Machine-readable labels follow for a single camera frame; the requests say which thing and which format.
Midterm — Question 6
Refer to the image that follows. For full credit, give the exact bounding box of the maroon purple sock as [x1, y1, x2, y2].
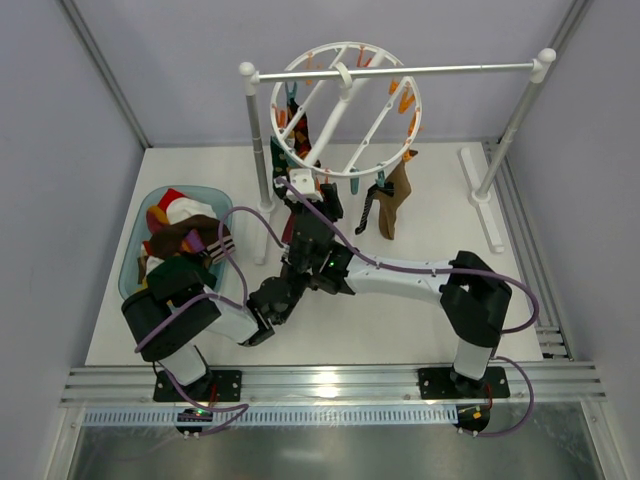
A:
[281, 212, 295, 245]

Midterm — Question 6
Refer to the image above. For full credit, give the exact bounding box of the dark green dotted sock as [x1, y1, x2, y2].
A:
[270, 136, 289, 200]

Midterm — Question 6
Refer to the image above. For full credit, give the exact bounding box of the tan ribbed sock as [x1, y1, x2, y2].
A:
[376, 161, 412, 240]

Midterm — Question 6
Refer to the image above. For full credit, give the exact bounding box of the white round clip hanger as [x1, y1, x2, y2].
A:
[252, 42, 431, 179]

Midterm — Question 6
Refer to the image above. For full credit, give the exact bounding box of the slotted cable duct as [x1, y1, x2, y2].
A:
[82, 404, 458, 427]

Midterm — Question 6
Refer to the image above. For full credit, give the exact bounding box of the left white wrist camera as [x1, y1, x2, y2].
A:
[289, 168, 323, 202]

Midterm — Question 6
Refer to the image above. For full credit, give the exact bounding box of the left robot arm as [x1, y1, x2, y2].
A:
[121, 210, 338, 403]

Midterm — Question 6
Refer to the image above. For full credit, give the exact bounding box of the translucent blue plastic basin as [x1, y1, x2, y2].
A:
[118, 185, 233, 300]

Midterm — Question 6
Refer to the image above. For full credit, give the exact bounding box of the aluminium mounting rail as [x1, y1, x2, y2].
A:
[60, 361, 607, 407]

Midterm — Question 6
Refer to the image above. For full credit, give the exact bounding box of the black white striped sock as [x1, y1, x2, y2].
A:
[354, 183, 380, 235]

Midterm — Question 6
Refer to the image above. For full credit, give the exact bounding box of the white metal clothes rack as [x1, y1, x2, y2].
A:
[239, 42, 557, 254]

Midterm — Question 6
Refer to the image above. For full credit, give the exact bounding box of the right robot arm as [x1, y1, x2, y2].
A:
[248, 184, 512, 398]

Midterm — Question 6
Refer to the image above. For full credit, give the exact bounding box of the teal plastic clip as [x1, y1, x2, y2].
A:
[349, 167, 360, 195]

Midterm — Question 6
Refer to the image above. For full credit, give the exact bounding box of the pile of colourful socks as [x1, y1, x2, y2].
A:
[138, 188, 235, 290]

